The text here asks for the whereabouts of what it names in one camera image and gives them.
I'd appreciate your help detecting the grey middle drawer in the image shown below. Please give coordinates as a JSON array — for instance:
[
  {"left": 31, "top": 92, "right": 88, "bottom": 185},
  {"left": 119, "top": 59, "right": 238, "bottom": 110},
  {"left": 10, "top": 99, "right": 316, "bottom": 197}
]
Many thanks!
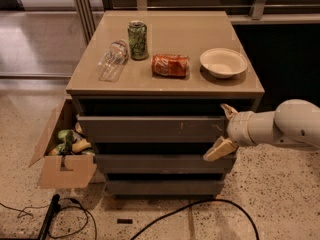
[{"left": 94, "top": 154, "right": 236, "bottom": 174}]

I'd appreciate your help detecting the green drink can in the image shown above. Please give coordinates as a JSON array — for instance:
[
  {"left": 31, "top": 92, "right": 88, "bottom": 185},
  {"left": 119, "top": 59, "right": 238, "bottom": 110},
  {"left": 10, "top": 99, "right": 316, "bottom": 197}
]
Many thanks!
[{"left": 128, "top": 20, "right": 149, "bottom": 60}]

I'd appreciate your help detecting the grey drawer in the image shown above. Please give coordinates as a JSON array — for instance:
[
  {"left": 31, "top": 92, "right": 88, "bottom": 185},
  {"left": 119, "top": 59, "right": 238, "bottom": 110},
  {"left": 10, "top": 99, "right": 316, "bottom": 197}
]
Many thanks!
[
  {"left": 94, "top": 154, "right": 236, "bottom": 174},
  {"left": 78, "top": 116, "right": 227, "bottom": 143},
  {"left": 105, "top": 180, "right": 224, "bottom": 196}
]

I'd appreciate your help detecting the grey bottom drawer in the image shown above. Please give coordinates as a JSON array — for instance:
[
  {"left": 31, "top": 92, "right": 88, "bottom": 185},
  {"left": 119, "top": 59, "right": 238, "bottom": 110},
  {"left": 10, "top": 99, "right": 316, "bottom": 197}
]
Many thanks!
[{"left": 105, "top": 180, "right": 224, "bottom": 196}]

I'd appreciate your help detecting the grey drawer cabinet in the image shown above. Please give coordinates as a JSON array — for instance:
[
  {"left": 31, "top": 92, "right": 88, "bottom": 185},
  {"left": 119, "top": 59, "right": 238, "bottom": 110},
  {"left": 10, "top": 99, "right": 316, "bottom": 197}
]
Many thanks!
[{"left": 67, "top": 11, "right": 264, "bottom": 197}]

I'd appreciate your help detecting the black power strip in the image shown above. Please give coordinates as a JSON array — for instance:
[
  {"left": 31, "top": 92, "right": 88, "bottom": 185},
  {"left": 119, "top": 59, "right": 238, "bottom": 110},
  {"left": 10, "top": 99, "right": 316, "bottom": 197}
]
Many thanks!
[{"left": 37, "top": 194, "right": 60, "bottom": 240}]

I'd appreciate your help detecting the metal window railing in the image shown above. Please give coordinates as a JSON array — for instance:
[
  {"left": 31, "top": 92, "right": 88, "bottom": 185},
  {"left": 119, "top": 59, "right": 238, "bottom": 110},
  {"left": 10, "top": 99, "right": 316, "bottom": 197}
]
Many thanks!
[{"left": 75, "top": 0, "right": 320, "bottom": 37}]

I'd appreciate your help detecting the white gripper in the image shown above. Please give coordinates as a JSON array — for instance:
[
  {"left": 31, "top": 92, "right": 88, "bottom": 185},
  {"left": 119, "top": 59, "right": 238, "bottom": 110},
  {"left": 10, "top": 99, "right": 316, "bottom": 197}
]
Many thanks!
[{"left": 203, "top": 103, "right": 267, "bottom": 162}]

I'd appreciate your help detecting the grey top drawer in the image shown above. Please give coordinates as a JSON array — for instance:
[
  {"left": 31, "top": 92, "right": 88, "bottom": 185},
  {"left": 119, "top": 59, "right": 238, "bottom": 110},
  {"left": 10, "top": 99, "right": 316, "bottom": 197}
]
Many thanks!
[{"left": 78, "top": 116, "right": 227, "bottom": 143}]

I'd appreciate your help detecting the cardboard box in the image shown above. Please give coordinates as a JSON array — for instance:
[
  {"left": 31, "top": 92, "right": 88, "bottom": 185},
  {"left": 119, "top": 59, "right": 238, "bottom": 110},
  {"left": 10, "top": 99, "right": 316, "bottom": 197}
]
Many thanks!
[{"left": 29, "top": 99, "right": 97, "bottom": 189}]

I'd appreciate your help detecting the white paper bowl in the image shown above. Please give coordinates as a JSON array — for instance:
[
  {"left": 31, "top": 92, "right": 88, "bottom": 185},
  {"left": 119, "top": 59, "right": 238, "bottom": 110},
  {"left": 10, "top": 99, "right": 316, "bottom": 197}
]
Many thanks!
[{"left": 200, "top": 48, "right": 248, "bottom": 79}]

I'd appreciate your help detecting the thin black cable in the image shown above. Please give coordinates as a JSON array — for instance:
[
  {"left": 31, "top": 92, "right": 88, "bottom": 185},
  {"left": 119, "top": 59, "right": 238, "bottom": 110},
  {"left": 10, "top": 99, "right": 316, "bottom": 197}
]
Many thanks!
[{"left": 0, "top": 197, "right": 98, "bottom": 240}]

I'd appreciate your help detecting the clear plastic bottle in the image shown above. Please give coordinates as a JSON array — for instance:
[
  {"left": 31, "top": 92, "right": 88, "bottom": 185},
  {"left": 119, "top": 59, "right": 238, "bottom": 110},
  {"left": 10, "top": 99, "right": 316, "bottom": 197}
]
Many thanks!
[{"left": 97, "top": 39, "right": 129, "bottom": 82}]

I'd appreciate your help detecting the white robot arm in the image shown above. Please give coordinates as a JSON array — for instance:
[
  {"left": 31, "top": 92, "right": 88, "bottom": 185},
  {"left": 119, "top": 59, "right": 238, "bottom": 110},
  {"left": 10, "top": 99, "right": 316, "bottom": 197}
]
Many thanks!
[{"left": 203, "top": 99, "right": 320, "bottom": 162}]

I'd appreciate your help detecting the yellow snack bag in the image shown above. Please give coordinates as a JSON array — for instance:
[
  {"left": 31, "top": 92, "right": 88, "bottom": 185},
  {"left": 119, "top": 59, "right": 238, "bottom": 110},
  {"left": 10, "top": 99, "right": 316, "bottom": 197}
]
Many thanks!
[{"left": 72, "top": 139, "right": 91, "bottom": 153}]

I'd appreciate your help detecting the thick black cable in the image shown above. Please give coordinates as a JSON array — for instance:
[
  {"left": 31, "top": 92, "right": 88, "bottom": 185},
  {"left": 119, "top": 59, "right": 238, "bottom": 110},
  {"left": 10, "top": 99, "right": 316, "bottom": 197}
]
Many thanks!
[{"left": 129, "top": 198, "right": 260, "bottom": 240}]

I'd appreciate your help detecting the green snack bag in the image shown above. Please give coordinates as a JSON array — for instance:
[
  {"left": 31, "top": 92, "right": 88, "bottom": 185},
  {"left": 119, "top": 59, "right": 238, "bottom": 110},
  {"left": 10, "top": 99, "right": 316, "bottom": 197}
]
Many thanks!
[{"left": 48, "top": 130, "right": 74, "bottom": 156}]

